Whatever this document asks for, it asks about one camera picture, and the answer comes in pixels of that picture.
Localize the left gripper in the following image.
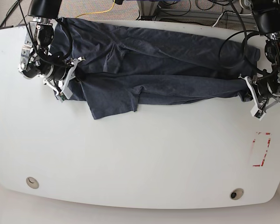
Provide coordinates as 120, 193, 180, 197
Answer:
238, 74, 280, 120

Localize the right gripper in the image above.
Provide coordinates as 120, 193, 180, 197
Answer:
42, 56, 85, 102

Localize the dark blue t-shirt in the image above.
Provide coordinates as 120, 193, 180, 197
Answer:
50, 18, 254, 119

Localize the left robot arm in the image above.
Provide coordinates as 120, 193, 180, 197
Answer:
240, 0, 280, 119

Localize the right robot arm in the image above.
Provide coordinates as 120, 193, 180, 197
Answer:
18, 0, 85, 102

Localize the red tape rectangle marking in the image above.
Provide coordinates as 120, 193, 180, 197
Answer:
249, 132, 272, 167

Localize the right table grommet hole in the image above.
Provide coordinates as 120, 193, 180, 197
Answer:
230, 188, 244, 200

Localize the table grommet hole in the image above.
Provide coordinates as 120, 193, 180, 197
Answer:
26, 177, 39, 189
230, 188, 244, 200

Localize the left table grommet hole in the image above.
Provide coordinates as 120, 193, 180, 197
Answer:
26, 177, 39, 189

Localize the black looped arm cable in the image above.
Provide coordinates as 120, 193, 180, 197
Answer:
218, 29, 266, 73

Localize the yellow cable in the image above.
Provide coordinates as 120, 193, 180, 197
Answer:
74, 0, 115, 19

